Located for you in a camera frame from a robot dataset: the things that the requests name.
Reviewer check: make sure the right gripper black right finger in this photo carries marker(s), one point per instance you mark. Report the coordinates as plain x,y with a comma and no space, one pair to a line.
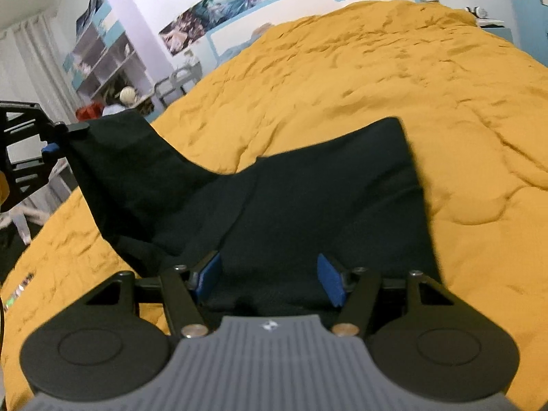
420,336

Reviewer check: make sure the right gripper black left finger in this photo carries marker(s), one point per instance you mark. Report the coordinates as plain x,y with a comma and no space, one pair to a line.
120,335

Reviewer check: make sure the black pants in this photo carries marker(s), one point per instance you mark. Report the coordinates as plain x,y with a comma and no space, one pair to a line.
356,198

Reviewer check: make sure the red stuffed toy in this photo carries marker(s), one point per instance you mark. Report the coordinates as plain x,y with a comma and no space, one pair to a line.
88,112

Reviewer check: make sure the white curtain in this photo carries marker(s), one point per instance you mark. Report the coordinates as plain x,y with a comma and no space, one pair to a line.
31,72

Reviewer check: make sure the white round plush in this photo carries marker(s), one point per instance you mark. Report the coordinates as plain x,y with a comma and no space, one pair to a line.
128,96

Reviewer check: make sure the white blue bookshelf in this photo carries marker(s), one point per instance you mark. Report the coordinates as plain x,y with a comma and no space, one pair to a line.
114,49

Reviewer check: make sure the yellow bed quilt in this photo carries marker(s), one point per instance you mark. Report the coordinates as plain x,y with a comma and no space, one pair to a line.
474,112

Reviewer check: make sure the anime poster strip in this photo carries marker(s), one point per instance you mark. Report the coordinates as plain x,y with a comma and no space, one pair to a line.
192,24

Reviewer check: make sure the blue nightstand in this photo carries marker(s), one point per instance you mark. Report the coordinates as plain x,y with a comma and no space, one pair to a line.
496,27

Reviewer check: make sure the white headphones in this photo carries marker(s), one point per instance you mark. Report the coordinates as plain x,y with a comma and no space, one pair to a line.
477,11

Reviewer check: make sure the grey metal bed frame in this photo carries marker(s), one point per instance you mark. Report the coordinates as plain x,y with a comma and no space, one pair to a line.
176,81

